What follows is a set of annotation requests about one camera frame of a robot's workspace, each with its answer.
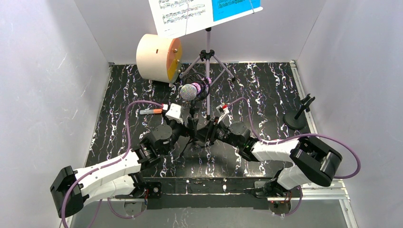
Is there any cream and orange drum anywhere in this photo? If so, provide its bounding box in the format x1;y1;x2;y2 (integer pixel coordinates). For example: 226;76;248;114
136;34;182;85

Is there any white sheet music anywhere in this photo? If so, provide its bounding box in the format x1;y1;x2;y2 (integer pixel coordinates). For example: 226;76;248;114
149;0;263;38

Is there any orange and grey marker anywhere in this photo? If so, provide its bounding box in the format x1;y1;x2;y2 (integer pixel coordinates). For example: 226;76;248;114
139;109;163;115

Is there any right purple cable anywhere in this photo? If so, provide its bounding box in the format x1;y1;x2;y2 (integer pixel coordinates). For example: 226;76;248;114
226;96;362;217

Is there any black tripod mic stand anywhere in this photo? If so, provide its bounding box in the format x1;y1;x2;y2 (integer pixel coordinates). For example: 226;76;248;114
179;72;211;157

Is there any black round-base mic stand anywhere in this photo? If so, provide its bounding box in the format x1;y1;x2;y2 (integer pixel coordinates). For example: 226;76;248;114
283;94;316;130

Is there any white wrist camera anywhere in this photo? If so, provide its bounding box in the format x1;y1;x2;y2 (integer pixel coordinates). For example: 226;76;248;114
216;104;230;123
162;103;183;124

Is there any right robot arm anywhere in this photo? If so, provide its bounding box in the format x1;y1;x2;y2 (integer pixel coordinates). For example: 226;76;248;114
195;121;342;198

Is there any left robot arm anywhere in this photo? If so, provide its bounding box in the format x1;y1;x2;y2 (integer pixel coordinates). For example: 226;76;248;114
50;121;191;218

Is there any purple cable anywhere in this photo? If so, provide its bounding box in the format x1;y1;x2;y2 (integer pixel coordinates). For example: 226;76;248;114
61;100;167;228
226;96;362;217

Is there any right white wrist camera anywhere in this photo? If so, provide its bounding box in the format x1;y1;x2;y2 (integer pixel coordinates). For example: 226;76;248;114
216;104;230;123

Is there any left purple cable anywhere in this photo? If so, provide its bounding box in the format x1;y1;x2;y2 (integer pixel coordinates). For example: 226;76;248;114
61;100;167;228

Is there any silver tripod music stand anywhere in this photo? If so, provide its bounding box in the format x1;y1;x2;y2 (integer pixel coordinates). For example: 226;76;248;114
179;28;236;121

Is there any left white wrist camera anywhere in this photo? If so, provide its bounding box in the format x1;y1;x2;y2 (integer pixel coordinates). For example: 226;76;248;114
162;103;183;124

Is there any blue sheet music page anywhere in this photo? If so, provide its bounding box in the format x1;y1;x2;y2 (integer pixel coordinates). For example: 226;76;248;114
211;0;261;21

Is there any aluminium frame rail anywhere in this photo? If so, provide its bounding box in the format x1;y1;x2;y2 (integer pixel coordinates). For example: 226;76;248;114
66;178;358;228

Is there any blue mesh microphone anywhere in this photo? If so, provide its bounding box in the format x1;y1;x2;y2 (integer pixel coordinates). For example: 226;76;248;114
179;78;211;101

